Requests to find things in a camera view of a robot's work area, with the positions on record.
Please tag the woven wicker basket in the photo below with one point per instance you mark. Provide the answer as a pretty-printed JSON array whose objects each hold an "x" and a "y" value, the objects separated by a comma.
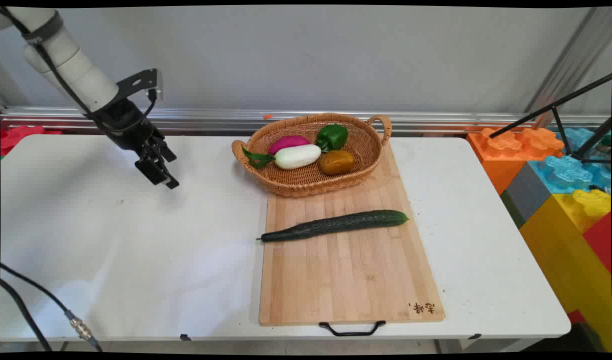
[{"x": 311, "y": 172}]

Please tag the purple eggplant toy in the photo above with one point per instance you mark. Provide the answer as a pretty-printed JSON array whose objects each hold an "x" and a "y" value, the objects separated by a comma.
[{"x": 288, "y": 143}]

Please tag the green bell pepper toy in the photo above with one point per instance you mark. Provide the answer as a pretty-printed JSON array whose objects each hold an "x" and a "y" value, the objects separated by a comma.
[{"x": 332, "y": 136}]

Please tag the orange giant building block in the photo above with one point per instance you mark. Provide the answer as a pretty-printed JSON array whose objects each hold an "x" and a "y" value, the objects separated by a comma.
[{"x": 506, "y": 150}]

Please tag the long green cucumber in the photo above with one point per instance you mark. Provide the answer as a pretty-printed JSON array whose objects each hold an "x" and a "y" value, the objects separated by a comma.
[{"x": 336, "y": 225}]

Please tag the red toy block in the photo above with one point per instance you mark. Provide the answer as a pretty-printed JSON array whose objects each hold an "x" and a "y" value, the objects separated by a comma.
[{"x": 20, "y": 136}]

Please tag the brown potato toy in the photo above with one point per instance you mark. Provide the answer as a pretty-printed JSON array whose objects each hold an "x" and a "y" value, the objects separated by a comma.
[{"x": 337, "y": 162}]

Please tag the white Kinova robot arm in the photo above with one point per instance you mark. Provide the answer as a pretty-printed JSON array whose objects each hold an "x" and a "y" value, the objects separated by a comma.
[{"x": 65, "y": 57}]

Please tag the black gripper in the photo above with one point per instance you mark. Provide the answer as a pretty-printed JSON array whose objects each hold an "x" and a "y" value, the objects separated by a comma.
[{"x": 123, "y": 122}]

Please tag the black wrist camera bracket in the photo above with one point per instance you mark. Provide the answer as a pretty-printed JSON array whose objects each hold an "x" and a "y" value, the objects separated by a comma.
[{"x": 141, "y": 81}]

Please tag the blue giant building block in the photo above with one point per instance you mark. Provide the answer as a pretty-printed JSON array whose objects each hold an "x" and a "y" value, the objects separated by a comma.
[{"x": 568, "y": 172}]

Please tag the red giant building block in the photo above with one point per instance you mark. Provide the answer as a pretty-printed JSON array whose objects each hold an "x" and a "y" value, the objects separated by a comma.
[{"x": 600, "y": 240}]

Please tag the wooden cutting board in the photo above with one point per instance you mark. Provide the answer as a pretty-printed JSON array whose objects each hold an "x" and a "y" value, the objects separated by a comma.
[{"x": 351, "y": 270}]

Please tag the white radish toy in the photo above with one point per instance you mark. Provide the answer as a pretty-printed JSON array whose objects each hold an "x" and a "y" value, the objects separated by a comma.
[{"x": 296, "y": 156}]

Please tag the grey giant building block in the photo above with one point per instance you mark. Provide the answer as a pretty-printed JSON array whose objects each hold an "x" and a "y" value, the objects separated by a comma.
[{"x": 528, "y": 192}]

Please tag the black tripod stand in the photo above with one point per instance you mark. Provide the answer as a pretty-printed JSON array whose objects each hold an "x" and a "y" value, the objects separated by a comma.
[{"x": 571, "y": 125}]

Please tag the yellow giant building block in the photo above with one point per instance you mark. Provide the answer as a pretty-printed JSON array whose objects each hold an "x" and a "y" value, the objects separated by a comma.
[{"x": 571, "y": 240}]

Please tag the aluminium rail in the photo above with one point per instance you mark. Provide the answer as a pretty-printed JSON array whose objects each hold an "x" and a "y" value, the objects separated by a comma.
[{"x": 210, "y": 120}]

